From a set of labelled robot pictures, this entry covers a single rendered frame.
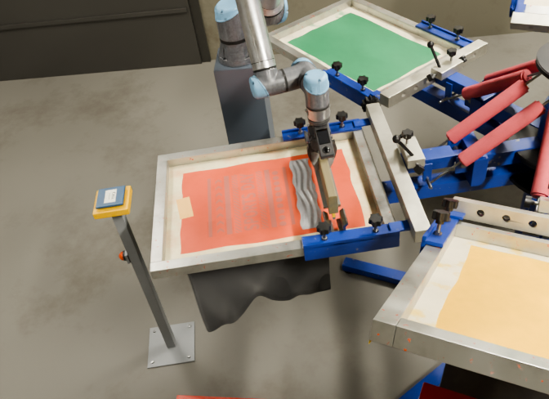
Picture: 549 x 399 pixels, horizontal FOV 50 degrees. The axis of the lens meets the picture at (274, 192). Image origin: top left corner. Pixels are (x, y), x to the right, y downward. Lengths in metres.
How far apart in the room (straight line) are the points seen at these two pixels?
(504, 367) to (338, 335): 1.91
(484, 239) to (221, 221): 0.86
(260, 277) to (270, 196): 0.28
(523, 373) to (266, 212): 1.24
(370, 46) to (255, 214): 1.17
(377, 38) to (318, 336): 1.42
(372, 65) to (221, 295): 1.24
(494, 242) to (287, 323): 1.44
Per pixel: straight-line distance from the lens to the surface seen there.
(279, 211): 2.02
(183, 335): 2.94
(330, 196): 1.84
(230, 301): 2.14
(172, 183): 2.22
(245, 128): 2.47
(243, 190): 2.12
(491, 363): 0.97
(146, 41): 4.85
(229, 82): 2.35
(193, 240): 1.99
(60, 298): 3.34
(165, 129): 4.20
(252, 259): 1.86
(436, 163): 2.09
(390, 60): 2.75
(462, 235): 1.69
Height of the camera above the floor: 2.36
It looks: 42 degrees down
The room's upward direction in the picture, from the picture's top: 9 degrees counter-clockwise
